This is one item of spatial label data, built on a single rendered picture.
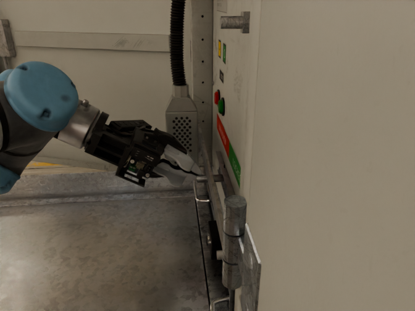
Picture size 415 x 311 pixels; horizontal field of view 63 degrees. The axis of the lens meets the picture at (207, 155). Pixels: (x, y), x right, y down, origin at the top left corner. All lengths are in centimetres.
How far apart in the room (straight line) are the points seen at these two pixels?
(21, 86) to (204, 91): 53
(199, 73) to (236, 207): 70
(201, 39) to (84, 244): 53
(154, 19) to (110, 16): 12
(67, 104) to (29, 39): 71
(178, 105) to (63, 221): 39
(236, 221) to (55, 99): 29
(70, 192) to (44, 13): 49
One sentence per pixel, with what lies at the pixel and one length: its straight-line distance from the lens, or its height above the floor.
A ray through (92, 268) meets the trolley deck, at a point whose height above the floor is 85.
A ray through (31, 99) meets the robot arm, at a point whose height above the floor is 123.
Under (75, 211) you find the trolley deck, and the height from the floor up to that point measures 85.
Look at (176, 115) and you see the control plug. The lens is 74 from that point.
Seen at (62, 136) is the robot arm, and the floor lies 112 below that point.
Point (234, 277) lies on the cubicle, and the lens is 18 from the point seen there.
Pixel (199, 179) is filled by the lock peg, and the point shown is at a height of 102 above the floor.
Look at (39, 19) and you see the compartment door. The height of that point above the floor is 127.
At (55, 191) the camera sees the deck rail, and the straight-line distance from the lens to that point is 97.
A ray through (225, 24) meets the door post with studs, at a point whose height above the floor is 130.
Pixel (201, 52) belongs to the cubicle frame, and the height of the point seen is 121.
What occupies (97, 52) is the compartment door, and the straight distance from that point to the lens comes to 100.
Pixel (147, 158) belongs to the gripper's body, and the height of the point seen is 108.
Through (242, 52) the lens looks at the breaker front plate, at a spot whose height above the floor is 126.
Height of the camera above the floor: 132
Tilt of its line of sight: 25 degrees down
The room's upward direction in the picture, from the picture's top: straight up
